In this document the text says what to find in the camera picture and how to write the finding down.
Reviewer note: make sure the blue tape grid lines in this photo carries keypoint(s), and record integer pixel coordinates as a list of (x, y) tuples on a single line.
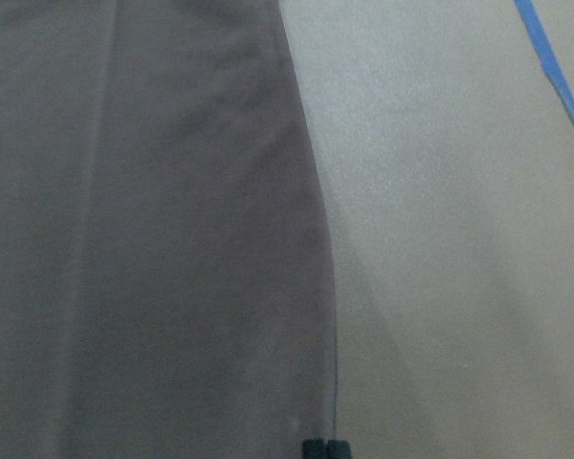
[(550, 65)]

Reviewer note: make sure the dark brown t-shirt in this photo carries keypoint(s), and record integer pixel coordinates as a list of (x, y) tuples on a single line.
[(166, 274)]

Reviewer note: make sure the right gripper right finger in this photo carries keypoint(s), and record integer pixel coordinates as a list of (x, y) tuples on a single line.
[(338, 449)]

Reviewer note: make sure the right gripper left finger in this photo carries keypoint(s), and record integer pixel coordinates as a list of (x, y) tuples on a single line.
[(314, 449)]

